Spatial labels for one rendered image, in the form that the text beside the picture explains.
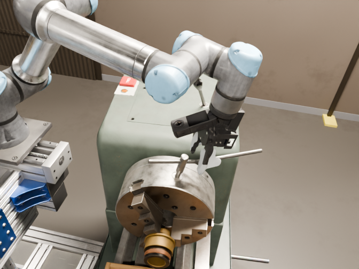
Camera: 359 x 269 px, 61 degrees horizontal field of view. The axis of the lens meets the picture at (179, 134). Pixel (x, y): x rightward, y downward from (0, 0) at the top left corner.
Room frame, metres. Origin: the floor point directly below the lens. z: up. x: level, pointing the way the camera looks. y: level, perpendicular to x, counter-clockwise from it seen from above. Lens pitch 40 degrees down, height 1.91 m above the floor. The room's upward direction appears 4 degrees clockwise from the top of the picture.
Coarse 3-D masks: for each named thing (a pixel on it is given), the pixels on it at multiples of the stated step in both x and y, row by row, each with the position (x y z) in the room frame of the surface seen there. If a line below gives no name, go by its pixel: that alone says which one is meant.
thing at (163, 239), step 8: (160, 232) 0.50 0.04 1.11; (168, 232) 0.51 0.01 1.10; (144, 240) 0.49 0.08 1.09; (152, 240) 0.47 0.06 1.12; (160, 240) 0.47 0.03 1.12; (168, 240) 0.48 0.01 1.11; (144, 248) 0.46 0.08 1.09; (152, 248) 0.45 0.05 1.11; (160, 248) 0.45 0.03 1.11; (168, 248) 0.45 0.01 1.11; (144, 256) 0.43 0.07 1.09; (152, 256) 0.43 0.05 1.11; (160, 256) 0.42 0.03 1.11; (168, 256) 0.43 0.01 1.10; (152, 264) 0.43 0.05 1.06; (160, 264) 0.43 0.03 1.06; (168, 264) 0.42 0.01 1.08
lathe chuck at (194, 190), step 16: (128, 176) 0.65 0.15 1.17; (144, 176) 0.61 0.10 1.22; (160, 176) 0.61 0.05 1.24; (192, 176) 0.63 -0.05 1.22; (128, 192) 0.58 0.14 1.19; (160, 192) 0.57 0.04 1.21; (176, 192) 0.57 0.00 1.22; (192, 192) 0.57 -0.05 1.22; (208, 192) 0.61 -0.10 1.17; (128, 208) 0.58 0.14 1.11; (176, 208) 0.57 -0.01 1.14; (192, 208) 0.57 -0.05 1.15; (208, 208) 0.56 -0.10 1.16; (128, 224) 0.58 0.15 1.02; (192, 240) 0.56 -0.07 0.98
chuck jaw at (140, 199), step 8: (136, 184) 0.60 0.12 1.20; (136, 192) 0.58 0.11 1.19; (144, 192) 0.57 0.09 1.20; (136, 200) 0.55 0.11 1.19; (144, 200) 0.55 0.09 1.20; (152, 200) 0.57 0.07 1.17; (136, 208) 0.53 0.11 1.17; (144, 208) 0.53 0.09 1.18; (152, 208) 0.55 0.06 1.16; (160, 208) 0.57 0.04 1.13; (144, 216) 0.52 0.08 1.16; (152, 216) 0.52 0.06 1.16; (160, 216) 0.54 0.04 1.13; (144, 224) 0.51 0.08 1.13; (152, 224) 0.51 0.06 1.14; (160, 224) 0.52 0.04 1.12; (144, 232) 0.49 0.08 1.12; (152, 232) 0.49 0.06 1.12
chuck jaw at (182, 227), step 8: (176, 216) 0.57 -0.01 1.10; (176, 224) 0.54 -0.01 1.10; (184, 224) 0.54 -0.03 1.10; (192, 224) 0.54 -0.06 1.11; (200, 224) 0.54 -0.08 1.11; (208, 224) 0.56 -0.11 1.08; (176, 232) 0.51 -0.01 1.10; (184, 232) 0.51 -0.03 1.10; (192, 232) 0.52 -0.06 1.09; (200, 232) 0.53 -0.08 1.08; (176, 240) 0.49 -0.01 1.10; (184, 240) 0.50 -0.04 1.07
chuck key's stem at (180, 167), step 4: (184, 156) 0.61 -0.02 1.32; (188, 156) 0.61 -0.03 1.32; (180, 160) 0.61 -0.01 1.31; (184, 160) 0.60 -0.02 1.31; (180, 164) 0.60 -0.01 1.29; (184, 164) 0.60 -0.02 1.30; (176, 168) 0.61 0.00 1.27; (180, 168) 0.60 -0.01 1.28; (184, 168) 0.61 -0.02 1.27; (176, 172) 0.61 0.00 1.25; (180, 172) 0.60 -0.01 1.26; (176, 176) 0.61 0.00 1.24
